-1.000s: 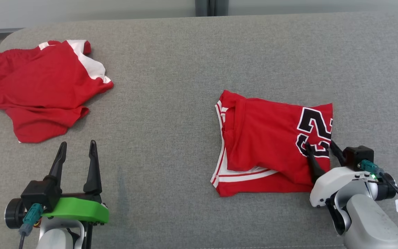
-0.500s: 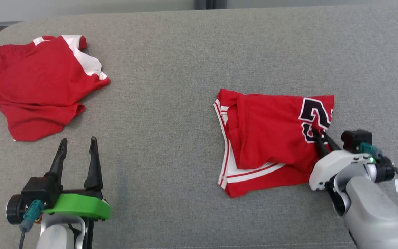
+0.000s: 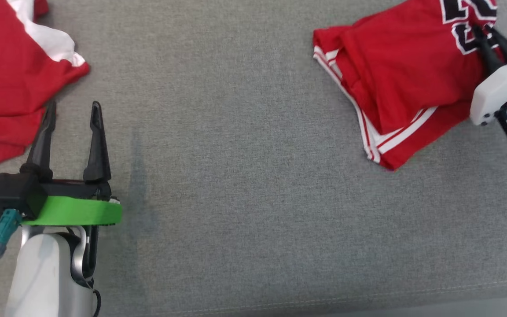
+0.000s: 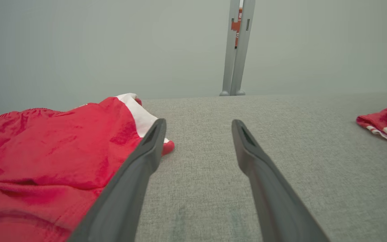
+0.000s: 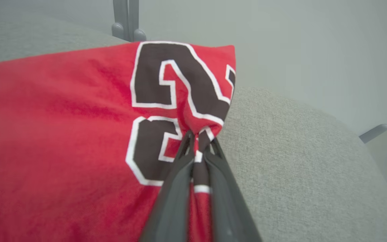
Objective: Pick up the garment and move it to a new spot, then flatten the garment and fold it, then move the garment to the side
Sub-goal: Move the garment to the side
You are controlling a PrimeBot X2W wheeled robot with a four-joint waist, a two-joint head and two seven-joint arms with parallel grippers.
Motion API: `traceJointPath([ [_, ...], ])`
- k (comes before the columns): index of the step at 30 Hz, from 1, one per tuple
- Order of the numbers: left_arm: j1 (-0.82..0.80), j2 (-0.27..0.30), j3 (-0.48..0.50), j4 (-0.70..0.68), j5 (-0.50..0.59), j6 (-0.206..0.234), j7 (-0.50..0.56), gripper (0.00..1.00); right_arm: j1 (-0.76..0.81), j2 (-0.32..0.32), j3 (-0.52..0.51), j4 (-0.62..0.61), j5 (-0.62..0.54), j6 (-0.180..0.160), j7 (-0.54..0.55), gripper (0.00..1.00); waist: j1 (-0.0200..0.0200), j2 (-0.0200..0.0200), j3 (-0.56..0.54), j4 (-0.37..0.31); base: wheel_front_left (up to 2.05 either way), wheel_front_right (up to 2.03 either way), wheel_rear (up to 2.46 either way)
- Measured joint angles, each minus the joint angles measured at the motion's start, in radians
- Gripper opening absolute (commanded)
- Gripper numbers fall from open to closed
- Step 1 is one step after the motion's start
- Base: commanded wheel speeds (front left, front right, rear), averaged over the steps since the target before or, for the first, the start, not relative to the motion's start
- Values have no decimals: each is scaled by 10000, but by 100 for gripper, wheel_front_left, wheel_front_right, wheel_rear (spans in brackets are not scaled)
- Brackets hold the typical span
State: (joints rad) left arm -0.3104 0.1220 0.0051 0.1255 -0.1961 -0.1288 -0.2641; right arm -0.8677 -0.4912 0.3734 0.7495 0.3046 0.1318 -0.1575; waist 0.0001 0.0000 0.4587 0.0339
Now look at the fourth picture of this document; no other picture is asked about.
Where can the orange sign behind posts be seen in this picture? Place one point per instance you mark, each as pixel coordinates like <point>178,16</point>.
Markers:
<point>235,26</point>

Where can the grey partition post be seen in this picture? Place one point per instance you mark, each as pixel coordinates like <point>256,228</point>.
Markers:
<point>244,50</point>
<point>228,67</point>

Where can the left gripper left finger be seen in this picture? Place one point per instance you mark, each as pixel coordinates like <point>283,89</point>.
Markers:
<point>126,191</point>

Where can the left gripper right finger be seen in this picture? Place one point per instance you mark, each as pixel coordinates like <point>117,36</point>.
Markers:
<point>274,195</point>

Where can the red shorts with white stripe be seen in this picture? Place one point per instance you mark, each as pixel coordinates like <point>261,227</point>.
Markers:
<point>45,151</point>

